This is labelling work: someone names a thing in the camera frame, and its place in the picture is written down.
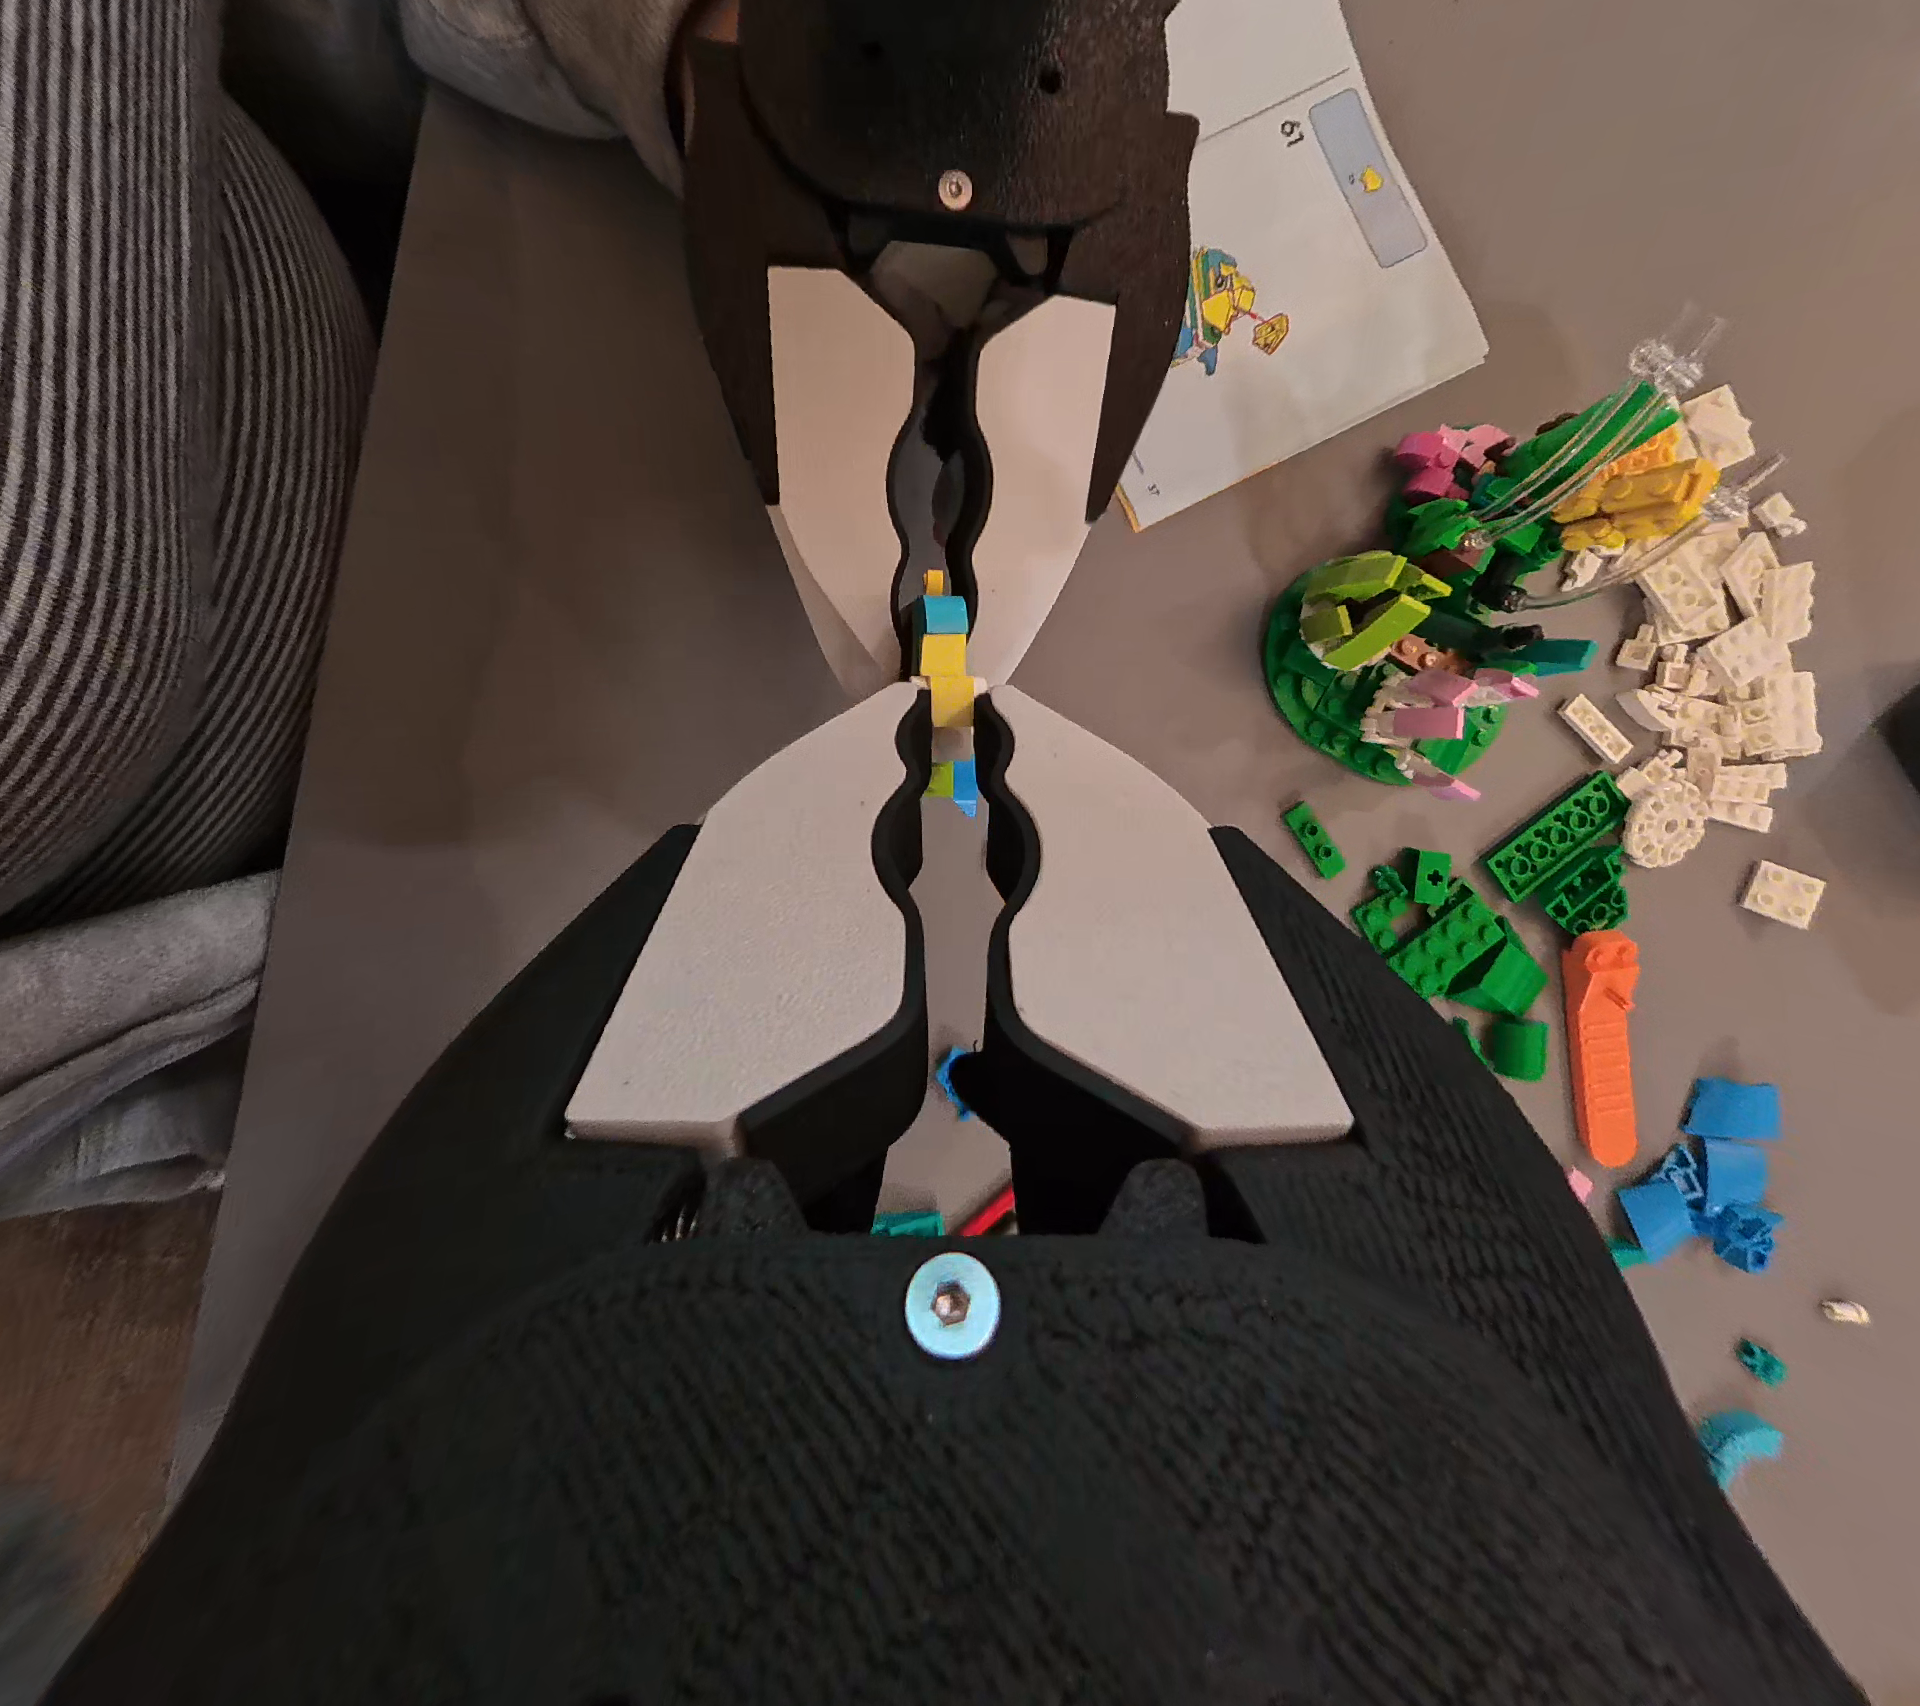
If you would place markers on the striped brick fish model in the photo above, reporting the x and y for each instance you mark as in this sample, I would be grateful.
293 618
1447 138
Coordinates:
947 625

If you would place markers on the brick flower model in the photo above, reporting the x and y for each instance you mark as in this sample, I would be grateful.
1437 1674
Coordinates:
1393 669

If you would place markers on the blue curved slope brick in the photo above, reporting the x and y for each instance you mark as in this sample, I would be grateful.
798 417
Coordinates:
956 1076

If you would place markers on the person's left hand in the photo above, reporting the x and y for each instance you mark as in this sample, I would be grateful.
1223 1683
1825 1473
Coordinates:
716 14

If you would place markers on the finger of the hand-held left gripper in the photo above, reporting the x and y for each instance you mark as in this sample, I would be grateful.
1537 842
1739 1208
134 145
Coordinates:
832 431
1057 431

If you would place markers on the teal clip plate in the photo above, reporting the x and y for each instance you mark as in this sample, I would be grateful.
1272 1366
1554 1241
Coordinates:
1761 1360

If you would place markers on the red bar brick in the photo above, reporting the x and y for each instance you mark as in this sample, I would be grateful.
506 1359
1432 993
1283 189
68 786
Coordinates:
986 1214

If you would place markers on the cluster of blue bricks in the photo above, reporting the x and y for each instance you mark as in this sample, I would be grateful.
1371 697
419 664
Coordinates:
1710 1181

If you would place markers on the white round lattice brick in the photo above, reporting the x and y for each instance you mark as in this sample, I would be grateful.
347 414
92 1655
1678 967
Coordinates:
1663 830

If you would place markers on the pile of white bricks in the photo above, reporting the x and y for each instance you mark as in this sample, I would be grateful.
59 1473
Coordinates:
1739 669

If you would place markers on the turquoise arch brick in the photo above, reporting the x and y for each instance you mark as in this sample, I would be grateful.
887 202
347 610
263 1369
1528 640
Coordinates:
1739 1443

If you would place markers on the teal wedge plate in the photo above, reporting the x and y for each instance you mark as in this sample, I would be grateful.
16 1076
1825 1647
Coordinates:
908 1220

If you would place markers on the person's grey sweatshirt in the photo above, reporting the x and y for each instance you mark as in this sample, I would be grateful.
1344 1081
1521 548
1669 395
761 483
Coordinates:
122 1031

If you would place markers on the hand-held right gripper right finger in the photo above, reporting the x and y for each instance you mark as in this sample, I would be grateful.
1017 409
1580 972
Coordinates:
1156 972

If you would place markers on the tan peg brick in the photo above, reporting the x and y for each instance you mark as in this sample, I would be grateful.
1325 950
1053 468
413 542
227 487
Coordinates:
1843 1311

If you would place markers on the orange brick separator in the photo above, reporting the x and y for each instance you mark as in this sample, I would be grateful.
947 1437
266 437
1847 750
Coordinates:
1603 1063

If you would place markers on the grey desk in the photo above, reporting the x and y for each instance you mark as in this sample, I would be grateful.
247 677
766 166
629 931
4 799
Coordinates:
525 535

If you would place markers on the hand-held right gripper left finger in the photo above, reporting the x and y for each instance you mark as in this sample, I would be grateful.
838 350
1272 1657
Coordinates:
749 972

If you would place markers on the brick instruction booklet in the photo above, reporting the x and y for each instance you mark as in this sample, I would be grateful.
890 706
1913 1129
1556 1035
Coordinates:
1307 310

